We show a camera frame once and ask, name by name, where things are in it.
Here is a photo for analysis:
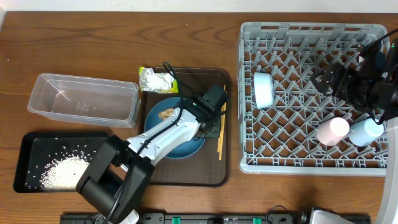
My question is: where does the grey dishwasher rack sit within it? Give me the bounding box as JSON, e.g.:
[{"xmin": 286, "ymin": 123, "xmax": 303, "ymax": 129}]
[{"xmin": 237, "ymin": 22, "xmax": 390, "ymax": 176}]

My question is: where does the clear plastic bin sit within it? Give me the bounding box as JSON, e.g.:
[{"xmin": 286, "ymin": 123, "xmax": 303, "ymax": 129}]
[{"xmin": 27, "ymin": 73, "xmax": 141, "ymax": 128}]

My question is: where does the light blue bowl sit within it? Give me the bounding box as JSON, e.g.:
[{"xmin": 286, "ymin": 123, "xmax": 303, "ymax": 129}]
[{"xmin": 254, "ymin": 72, "xmax": 274, "ymax": 109}]

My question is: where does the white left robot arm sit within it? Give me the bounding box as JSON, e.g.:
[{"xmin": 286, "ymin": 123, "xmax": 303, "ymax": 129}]
[{"xmin": 76, "ymin": 99, "xmax": 223, "ymax": 223}]

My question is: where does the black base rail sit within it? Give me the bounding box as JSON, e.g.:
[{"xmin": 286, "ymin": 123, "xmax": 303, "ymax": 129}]
[{"xmin": 60, "ymin": 213, "xmax": 371, "ymax": 224}]

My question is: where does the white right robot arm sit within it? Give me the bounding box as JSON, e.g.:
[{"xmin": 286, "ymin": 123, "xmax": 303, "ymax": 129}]
[{"xmin": 310, "ymin": 63, "xmax": 397, "ymax": 224}]

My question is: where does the pink cup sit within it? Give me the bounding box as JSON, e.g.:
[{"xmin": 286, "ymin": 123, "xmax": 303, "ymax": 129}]
[{"xmin": 316, "ymin": 117, "xmax": 349, "ymax": 146}]

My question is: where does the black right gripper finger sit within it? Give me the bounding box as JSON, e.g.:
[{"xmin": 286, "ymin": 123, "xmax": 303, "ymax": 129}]
[
  {"xmin": 310, "ymin": 76, "xmax": 330, "ymax": 95},
  {"xmin": 310, "ymin": 67, "xmax": 328, "ymax": 80}
]

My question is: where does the white rice pile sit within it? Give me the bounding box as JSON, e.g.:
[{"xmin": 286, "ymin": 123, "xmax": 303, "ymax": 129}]
[{"xmin": 24, "ymin": 138, "xmax": 103, "ymax": 192}]

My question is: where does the light blue cup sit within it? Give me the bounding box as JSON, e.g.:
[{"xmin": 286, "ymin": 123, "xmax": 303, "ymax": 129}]
[{"xmin": 348, "ymin": 118, "xmax": 384, "ymax": 147}]

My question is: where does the black plastic bin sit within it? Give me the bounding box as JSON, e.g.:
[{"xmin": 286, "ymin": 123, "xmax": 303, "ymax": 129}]
[{"xmin": 13, "ymin": 131, "xmax": 108, "ymax": 193}]

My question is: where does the brown food scrap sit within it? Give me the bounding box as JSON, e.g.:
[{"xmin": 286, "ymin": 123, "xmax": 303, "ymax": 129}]
[{"xmin": 159, "ymin": 108, "xmax": 174, "ymax": 121}]

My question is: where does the dark blue plate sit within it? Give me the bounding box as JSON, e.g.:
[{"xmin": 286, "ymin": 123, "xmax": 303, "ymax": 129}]
[{"xmin": 144, "ymin": 97, "xmax": 205, "ymax": 159}]

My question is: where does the brown plastic tray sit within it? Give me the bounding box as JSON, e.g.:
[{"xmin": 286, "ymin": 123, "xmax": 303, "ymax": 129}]
[{"xmin": 140, "ymin": 67, "xmax": 231, "ymax": 187}]

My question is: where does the foil wrapper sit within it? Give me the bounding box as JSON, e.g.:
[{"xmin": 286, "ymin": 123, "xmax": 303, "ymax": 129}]
[{"xmin": 139, "ymin": 67, "xmax": 178, "ymax": 94}]

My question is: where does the wooden chopstick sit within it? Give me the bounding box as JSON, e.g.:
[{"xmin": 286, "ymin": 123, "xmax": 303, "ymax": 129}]
[
  {"xmin": 218, "ymin": 90, "xmax": 228, "ymax": 161},
  {"xmin": 216, "ymin": 84, "xmax": 227, "ymax": 153}
]

